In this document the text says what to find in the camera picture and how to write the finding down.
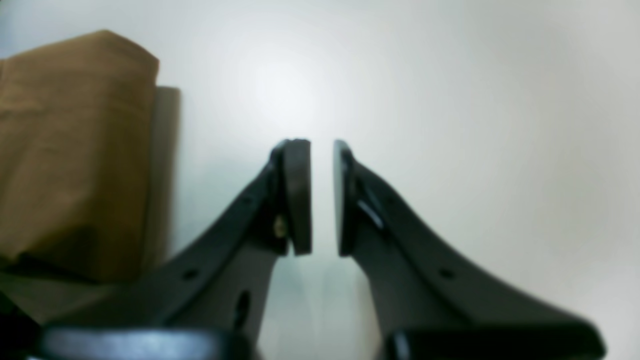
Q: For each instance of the image right gripper right finger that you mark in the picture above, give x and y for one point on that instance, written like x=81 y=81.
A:
x=430 y=301

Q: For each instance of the image right gripper black left finger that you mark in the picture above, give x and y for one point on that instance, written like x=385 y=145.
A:
x=208 y=302

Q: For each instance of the brown t-shirt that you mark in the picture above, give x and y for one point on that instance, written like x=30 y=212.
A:
x=75 y=143

